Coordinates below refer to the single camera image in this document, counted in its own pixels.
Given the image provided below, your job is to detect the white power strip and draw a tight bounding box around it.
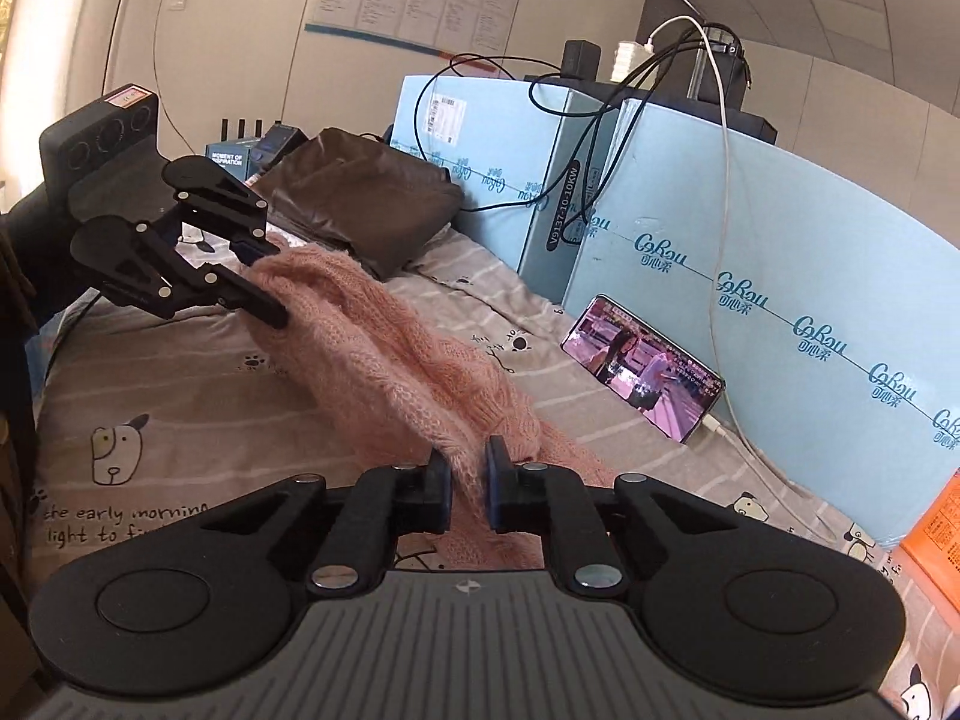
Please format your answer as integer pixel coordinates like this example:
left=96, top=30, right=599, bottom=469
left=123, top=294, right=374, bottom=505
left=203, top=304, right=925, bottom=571
left=611, top=41, right=661, bottom=83

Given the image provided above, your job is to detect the black cable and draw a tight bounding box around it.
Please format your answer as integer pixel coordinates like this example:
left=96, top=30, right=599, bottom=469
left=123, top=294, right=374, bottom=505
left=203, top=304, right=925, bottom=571
left=416, top=52, right=722, bottom=245

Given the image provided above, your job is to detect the black power adapter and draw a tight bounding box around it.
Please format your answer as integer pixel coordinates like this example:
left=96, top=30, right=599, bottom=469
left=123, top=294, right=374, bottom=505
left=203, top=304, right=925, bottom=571
left=562, top=40, right=601, bottom=81

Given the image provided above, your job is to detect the dark brown folded garment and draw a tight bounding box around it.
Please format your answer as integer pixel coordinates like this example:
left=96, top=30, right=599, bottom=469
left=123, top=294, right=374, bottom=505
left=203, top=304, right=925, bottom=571
left=251, top=127, right=464, bottom=282

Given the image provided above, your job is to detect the orange printed box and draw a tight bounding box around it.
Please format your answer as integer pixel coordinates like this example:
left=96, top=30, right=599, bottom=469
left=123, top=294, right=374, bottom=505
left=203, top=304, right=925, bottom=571
left=896, top=469, right=960, bottom=612

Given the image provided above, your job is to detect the small dark blue box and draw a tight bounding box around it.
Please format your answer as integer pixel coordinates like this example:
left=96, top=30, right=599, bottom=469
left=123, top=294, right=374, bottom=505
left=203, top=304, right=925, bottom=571
left=251, top=124, right=308, bottom=175

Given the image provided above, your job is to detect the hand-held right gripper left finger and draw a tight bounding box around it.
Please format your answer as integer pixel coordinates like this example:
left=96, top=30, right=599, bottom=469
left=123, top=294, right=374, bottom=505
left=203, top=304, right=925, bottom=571
left=196, top=450, right=453, bottom=592

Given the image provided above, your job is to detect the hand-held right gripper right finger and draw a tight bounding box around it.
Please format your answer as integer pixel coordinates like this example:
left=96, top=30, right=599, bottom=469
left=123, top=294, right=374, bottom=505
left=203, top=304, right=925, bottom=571
left=484, top=435, right=758, bottom=590

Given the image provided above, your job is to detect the printed striped bed sheet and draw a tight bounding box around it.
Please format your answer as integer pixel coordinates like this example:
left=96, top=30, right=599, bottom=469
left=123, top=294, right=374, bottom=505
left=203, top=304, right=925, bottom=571
left=22, top=217, right=960, bottom=720

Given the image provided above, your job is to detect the black router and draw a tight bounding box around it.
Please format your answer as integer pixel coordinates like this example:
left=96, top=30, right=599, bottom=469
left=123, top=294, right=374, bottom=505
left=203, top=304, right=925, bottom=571
left=204, top=116, right=282, bottom=181

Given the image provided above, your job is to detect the smartphone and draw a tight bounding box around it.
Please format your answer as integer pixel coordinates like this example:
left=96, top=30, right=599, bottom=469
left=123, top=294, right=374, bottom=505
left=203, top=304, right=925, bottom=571
left=561, top=292, right=727, bottom=445

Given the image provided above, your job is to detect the pink knitted sweater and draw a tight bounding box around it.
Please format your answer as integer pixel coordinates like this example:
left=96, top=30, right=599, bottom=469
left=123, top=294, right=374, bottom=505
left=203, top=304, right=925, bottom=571
left=244, top=232, right=620, bottom=571

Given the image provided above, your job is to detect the large light blue carton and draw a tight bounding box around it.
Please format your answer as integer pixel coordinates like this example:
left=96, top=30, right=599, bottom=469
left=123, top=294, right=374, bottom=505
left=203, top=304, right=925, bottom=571
left=562, top=97, right=960, bottom=550

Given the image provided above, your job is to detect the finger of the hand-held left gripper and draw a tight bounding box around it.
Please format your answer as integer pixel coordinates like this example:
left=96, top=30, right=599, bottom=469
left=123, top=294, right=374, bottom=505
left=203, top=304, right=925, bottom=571
left=162, top=155, right=271, bottom=262
left=70, top=215, right=291, bottom=331

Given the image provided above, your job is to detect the small light blue carton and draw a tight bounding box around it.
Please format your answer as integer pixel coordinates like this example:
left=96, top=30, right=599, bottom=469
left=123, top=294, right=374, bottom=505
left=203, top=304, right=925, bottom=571
left=390, top=75, right=653, bottom=305

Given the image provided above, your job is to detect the black device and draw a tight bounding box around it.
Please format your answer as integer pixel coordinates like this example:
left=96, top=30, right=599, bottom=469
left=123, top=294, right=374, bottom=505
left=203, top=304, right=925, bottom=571
left=690, top=22, right=781, bottom=143

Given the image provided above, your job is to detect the white charging cable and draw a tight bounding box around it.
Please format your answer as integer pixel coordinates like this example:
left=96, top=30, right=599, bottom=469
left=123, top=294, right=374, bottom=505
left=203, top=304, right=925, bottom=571
left=643, top=15, right=837, bottom=541

